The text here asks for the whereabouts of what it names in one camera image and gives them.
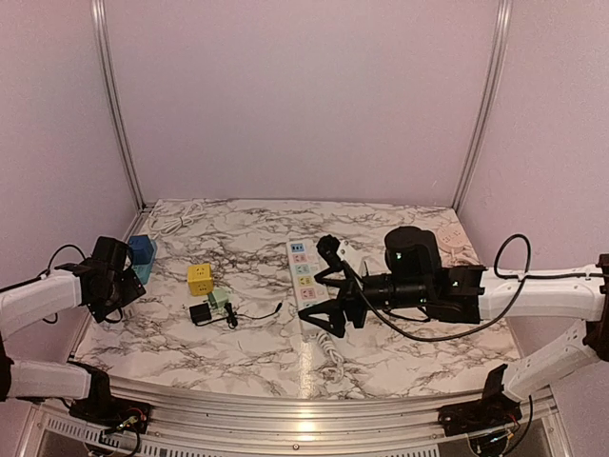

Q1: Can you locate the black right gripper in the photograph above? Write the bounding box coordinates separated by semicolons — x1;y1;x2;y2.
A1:
298;266;431;339

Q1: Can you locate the pink round power strip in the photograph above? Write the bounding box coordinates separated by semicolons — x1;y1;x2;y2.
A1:
436;224;479;266

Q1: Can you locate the green plug adapter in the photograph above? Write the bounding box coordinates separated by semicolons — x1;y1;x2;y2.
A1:
206;288;230;312

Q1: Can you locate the blue cube socket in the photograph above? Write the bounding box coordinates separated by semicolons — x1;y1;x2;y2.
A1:
128;235;154;265

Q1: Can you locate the front aluminium rail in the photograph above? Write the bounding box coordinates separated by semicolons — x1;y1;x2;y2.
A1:
13;375;572;457

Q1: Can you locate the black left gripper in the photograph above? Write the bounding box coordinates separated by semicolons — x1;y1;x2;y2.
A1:
87;268;145;323

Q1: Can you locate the right aluminium frame post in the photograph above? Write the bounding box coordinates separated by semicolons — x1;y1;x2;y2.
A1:
451;0;513;214

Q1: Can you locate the teal power strip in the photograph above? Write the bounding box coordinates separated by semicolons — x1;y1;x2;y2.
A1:
132;238;157;285

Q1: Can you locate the long white power strip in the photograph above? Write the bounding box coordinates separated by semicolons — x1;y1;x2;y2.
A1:
285;239;348;382

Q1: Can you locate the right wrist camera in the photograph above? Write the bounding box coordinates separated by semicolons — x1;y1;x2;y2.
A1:
317;235;367;275

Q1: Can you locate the black power adapter with cable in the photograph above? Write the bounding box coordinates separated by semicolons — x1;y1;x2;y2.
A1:
188;303;283;329

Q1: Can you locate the aluminium frame post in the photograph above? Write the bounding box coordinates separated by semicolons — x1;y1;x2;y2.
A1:
451;0;513;214
90;0;147;212

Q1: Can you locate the left aluminium frame post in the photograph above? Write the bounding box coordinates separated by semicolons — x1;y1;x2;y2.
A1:
90;0;147;212

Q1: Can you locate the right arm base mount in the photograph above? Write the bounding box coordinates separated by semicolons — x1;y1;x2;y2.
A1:
438;364;522;437

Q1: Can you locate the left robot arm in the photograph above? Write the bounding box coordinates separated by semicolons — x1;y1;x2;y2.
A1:
1;236;145;424

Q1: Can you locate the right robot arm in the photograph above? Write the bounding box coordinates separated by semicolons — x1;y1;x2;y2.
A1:
286;226;608;427

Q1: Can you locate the yellow cube socket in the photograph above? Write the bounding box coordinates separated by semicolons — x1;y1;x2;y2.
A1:
187;263;214;296

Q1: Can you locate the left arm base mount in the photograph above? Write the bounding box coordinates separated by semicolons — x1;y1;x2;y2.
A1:
69;362;151;434

